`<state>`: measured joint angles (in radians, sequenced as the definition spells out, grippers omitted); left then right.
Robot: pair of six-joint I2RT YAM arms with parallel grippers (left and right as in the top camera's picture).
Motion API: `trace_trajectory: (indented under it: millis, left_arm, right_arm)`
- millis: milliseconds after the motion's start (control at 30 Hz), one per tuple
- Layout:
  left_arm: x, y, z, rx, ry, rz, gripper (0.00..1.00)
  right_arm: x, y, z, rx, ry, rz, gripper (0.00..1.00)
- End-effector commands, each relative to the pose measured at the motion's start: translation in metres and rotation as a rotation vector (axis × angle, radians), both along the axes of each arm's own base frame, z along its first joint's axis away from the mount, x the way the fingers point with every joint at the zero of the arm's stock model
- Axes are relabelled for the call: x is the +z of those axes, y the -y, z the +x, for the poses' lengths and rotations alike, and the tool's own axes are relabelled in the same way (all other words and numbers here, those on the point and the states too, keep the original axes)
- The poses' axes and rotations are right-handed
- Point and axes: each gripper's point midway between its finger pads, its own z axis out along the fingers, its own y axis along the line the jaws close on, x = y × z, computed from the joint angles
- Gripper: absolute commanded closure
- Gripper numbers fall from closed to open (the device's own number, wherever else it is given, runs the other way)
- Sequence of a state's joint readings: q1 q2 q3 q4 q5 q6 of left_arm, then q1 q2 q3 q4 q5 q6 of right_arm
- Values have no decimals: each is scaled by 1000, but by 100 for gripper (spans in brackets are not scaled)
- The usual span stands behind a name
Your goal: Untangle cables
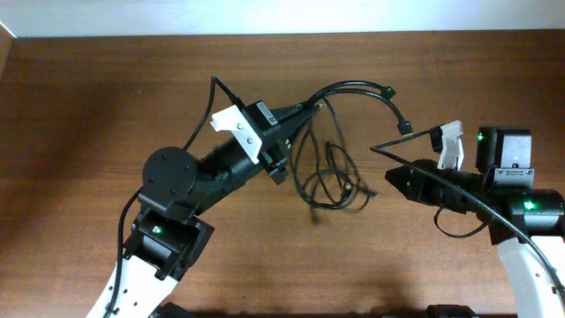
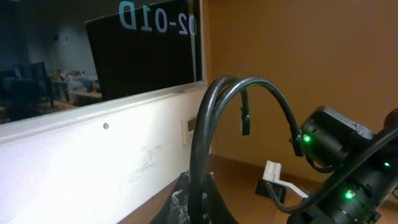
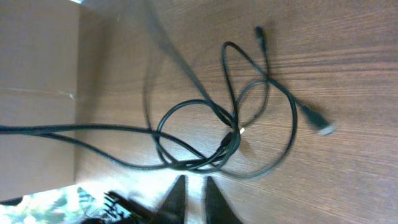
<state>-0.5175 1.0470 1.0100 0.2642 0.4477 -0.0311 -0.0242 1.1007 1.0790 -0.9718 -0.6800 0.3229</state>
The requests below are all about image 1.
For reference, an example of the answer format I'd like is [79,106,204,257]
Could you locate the camera cable black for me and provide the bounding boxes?
[103,74,246,318]
[371,126,564,297]

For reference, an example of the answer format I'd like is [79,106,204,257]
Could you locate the right camera cable black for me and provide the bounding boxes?
[371,126,564,297]

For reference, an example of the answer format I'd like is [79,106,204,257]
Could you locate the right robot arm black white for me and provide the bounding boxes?
[385,122,564,317]

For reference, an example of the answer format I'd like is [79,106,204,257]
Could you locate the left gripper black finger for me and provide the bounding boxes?
[269,103,320,126]
[277,110,318,145]

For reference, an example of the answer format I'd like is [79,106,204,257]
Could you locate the black thin micro-USB cable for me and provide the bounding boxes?
[289,103,380,224]

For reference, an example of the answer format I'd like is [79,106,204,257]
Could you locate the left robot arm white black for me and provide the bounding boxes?
[88,101,320,317]

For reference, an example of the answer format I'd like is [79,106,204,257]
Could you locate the left camera cable black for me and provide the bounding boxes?
[103,74,246,318]

